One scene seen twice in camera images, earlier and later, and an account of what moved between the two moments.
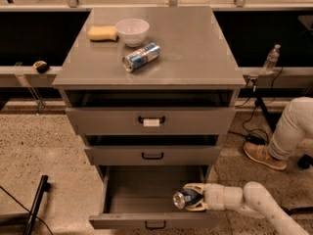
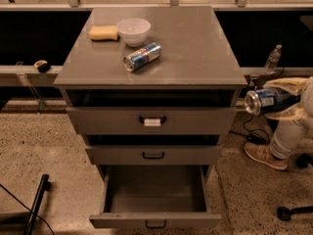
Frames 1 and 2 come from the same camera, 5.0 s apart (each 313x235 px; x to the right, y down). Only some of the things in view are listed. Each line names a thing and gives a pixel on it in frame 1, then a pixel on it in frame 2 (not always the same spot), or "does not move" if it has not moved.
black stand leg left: x=44 y=187 does not move
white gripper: x=214 y=196 → x=308 y=99
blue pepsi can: x=184 y=198 → x=268 y=100
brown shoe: x=261 y=154 does not move
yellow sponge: x=103 y=33 does not move
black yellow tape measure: x=41 y=66 does not move
